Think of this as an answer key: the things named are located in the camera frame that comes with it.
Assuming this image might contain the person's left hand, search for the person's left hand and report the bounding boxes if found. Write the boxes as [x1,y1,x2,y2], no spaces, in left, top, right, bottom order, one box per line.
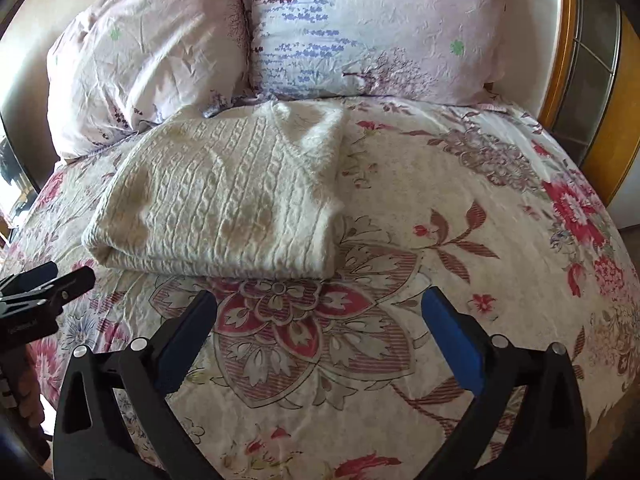
[15,389,47,432]

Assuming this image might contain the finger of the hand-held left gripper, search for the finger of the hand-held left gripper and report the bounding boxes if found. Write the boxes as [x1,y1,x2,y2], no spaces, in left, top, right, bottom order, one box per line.
[27,266,97,312]
[0,261,59,297]

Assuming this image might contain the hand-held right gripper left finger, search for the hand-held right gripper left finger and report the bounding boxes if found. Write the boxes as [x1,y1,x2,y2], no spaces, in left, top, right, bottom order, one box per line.
[52,290,223,480]

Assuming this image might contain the pink floral pillow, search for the pink floral pillow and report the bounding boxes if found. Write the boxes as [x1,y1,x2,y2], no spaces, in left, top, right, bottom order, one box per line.
[47,0,251,161]

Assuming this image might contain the cream cable knit sweater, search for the cream cable knit sweater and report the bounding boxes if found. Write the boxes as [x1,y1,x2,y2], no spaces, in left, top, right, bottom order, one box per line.
[82,100,353,281]

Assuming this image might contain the pink pillow blue flower print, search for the pink pillow blue flower print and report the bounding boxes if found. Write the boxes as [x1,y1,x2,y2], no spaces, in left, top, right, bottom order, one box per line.
[237,0,528,106]

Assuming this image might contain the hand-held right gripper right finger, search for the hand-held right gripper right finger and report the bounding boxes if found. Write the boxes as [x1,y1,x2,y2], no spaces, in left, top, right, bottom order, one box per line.
[415,286,587,480]

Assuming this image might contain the floral bedspread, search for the floral bedspread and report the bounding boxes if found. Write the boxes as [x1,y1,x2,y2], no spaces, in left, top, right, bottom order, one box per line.
[0,95,640,480]

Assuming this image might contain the wooden bed headboard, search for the wooden bed headboard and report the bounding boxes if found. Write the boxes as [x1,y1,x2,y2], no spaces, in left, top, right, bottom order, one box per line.
[540,0,640,211]

